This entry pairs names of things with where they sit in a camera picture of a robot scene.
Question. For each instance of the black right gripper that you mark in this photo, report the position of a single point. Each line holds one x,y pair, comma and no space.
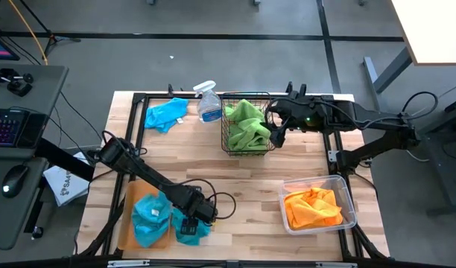
306,111

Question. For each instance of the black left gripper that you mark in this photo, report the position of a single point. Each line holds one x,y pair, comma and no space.
198,206

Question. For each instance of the blue microfiber towel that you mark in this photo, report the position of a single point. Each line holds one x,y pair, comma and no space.
149,227
164,115
176,227

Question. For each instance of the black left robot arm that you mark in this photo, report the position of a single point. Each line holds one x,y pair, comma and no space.
149,175

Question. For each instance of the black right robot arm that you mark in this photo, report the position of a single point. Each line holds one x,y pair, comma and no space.
377,147

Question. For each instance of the black table clamp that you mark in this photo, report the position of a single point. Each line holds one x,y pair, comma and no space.
289,88
170,90

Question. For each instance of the orange plastic tray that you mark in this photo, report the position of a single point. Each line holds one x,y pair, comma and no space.
124,227

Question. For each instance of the clear spray bottle blue label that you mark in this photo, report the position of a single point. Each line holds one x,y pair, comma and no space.
209,106

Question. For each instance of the clear plastic bin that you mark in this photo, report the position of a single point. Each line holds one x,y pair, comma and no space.
349,201

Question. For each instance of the gray table leg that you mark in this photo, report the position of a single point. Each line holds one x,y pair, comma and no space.
377,89

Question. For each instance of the white printed bag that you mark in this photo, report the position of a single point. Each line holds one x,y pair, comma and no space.
68,186

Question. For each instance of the black support beam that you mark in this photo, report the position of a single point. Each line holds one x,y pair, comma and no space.
64,158

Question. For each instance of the black round knob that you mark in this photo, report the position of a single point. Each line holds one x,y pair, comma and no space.
37,232

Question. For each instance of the gray keyboard tray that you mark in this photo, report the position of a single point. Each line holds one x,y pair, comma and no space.
12,231

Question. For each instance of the black computer mouse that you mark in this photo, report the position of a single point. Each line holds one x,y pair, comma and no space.
15,180

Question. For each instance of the white table top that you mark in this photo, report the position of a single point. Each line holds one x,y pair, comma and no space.
433,30

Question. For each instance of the black rectangular device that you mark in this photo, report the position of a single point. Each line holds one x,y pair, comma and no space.
32,130

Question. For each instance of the black backlit keyboard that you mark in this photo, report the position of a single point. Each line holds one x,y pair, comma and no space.
4,128

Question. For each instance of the gray desk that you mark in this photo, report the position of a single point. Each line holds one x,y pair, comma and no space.
30,89

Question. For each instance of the black tripod stand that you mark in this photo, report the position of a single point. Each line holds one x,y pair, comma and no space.
51,39

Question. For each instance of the silver metal bracket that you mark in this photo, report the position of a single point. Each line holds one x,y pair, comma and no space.
336,265
127,263

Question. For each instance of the black metal table frame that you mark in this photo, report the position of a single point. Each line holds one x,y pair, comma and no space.
138,98

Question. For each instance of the black clamp mount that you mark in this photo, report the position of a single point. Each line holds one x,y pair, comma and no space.
17,87

